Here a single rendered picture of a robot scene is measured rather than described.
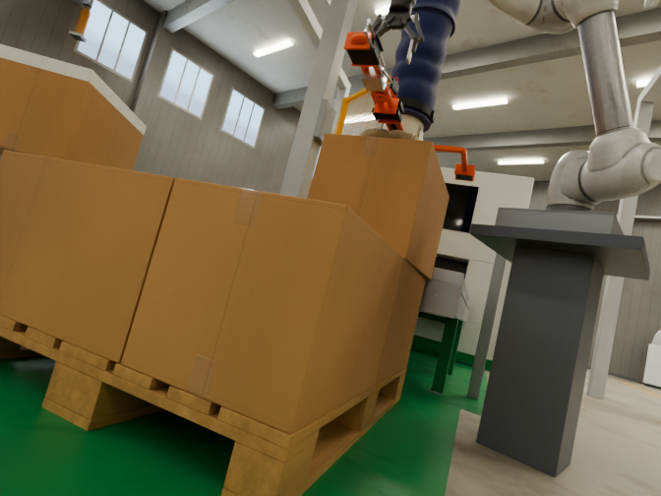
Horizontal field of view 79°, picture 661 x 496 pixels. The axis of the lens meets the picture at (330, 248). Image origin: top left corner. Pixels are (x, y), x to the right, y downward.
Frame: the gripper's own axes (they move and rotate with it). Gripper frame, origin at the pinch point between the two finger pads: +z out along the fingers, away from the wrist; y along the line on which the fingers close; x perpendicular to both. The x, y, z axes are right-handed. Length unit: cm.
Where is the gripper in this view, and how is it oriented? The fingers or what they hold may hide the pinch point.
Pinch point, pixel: (388, 58)
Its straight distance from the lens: 146.2
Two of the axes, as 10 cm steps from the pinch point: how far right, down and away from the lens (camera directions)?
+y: -9.1, -1.9, 3.6
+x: -3.3, -1.8, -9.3
